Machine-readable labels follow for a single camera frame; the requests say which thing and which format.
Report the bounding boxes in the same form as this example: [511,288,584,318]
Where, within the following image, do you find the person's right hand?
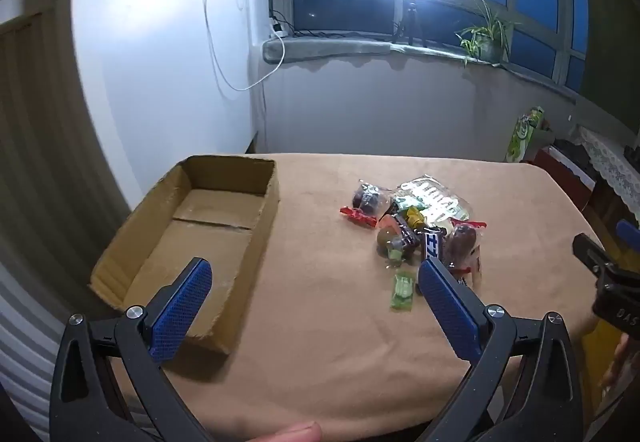
[600,334,632,389]

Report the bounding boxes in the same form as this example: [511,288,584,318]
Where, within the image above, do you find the dark plum in clear packet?
[351,180,391,215]

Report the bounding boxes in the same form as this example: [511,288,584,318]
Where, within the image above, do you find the green wrapped candy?
[390,272,418,313]

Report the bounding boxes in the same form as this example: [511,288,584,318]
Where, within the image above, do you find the dark green curtain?
[575,0,640,123]

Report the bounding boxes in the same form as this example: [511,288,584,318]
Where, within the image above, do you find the green carton box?
[506,106,546,163]

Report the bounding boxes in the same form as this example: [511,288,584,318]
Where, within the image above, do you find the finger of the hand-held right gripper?
[572,233,623,279]
[616,219,640,249]

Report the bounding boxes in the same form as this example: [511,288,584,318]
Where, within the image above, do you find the green clear snack packet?
[391,194,426,213]

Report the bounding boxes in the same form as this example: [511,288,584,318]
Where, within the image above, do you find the black light tripod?
[392,0,426,47]

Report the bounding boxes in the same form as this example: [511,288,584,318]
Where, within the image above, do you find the white cable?
[202,0,286,91]

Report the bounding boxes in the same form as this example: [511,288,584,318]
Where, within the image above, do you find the brown round snack packet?
[376,228,418,267]

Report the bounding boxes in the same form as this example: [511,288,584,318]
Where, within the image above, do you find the cardboard box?
[90,154,280,355]

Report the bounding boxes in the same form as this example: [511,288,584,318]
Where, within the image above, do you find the blue and white chocolate bar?
[420,227,448,263]

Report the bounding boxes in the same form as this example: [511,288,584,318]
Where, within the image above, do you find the dark brown snack bar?
[395,214,421,250]

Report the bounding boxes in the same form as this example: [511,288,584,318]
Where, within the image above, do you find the person's left hand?
[247,421,323,442]

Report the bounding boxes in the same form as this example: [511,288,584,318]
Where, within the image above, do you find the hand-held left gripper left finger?
[50,257,216,442]

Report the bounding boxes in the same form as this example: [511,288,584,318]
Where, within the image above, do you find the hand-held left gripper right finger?
[417,258,586,442]

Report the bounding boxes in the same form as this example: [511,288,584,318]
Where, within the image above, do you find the red wrapped candy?
[340,206,378,227]

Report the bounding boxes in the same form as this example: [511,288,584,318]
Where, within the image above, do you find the dark date packet red edges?
[442,219,488,277]

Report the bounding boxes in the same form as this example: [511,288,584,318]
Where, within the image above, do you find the potted spider plant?
[455,0,521,67]

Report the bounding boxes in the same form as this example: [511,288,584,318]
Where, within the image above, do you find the white lace cloth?
[577,124,640,223]

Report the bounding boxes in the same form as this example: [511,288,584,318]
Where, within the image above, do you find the clear packet of sliced bread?
[397,174,473,223]

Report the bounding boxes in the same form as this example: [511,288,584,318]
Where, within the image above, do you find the grey ribbed radiator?
[0,267,66,442]

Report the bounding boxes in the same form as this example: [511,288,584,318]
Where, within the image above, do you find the dark wooden cabinet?
[532,139,640,233]

